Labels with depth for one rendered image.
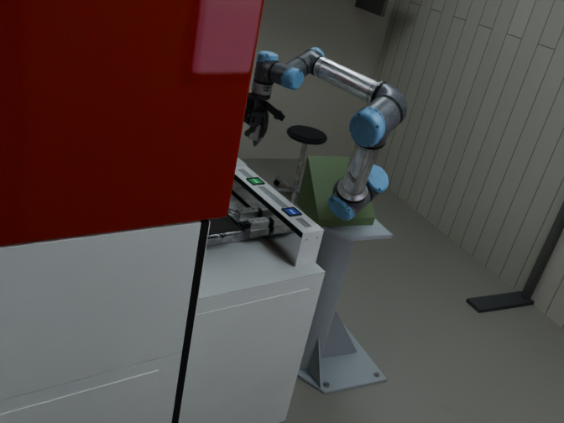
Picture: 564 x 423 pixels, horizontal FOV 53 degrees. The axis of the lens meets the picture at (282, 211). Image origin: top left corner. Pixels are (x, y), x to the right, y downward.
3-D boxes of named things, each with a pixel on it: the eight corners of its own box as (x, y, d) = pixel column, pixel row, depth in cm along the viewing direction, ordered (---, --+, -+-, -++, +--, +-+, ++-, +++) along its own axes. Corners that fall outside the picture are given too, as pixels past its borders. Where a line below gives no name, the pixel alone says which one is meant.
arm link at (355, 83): (424, 88, 189) (310, 37, 211) (405, 103, 183) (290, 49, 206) (418, 116, 197) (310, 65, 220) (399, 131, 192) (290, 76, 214)
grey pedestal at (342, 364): (342, 325, 315) (382, 192, 279) (386, 381, 281) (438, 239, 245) (258, 337, 292) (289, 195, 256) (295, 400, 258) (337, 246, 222)
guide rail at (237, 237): (136, 257, 188) (137, 249, 187) (133, 254, 190) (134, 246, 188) (263, 237, 217) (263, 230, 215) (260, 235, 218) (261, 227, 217)
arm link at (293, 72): (310, 62, 203) (287, 53, 208) (289, 75, 197) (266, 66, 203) (311, 81, 208) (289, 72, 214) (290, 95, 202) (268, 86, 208)
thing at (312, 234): (295, 267, 202) (303, 232, 196) (221, 197, 241) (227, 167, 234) (315, 263, 207) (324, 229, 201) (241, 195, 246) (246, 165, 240)
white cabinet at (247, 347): (139, 492, 204) (161, 308, 168) (65, 327, 271) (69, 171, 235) (284, 433, 240) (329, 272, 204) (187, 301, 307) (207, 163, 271)
